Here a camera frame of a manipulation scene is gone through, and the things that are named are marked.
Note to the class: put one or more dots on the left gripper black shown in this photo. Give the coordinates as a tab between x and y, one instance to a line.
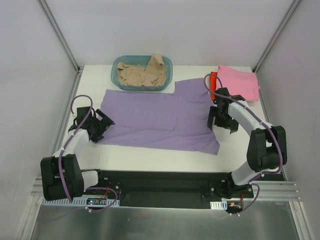
99	126

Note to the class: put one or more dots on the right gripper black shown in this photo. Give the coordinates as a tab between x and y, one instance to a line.
222	123

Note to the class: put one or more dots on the purple t shirt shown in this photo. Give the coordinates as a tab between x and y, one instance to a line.
169	121

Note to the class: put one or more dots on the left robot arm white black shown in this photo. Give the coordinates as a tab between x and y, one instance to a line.
61	175

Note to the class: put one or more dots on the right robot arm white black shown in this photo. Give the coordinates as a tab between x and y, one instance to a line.
267	146

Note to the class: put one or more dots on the orange folded t shirt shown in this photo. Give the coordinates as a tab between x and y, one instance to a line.
213	81

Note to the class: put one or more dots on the pink folded t shirt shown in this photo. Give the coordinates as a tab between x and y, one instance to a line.
239	83

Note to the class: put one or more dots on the teal plastic basket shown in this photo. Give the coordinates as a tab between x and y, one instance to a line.
143	61

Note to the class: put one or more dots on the beige t shirt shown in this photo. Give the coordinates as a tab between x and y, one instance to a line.
153	75

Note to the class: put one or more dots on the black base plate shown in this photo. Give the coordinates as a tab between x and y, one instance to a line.
181	190

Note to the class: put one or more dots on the left grey cable duct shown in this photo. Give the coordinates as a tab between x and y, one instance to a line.
83	202

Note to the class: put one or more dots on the grey cable duct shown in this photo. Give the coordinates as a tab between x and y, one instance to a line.
83	202
219	205

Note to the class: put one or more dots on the right grey cable duct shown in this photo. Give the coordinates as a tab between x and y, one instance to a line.
219	205

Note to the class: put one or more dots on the front aluminium rail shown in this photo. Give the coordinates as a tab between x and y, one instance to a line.
285	191

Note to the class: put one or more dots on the left aluminium frame post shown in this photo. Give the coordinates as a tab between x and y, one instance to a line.
59	34

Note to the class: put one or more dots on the aluminium frame post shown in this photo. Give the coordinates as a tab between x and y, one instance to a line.
277	33
59	34

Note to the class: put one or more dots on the right aluminium frame post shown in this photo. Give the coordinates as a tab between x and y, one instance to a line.
277	33

